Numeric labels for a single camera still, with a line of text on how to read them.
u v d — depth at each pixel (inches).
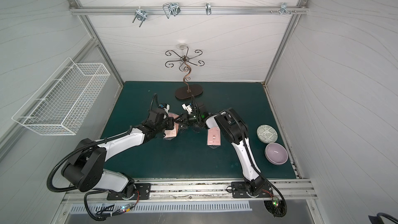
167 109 32.2
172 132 33.9
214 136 36.5
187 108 37.3
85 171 16.7
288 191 29.5
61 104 27.0
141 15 29.8
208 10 30.8
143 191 29.0
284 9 30.0
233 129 23.3
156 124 27.1
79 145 18.0
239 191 28.8
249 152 24.2
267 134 36.6
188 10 30.7
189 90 44.9
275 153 33.6
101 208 27.7
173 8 30.1
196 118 34.5
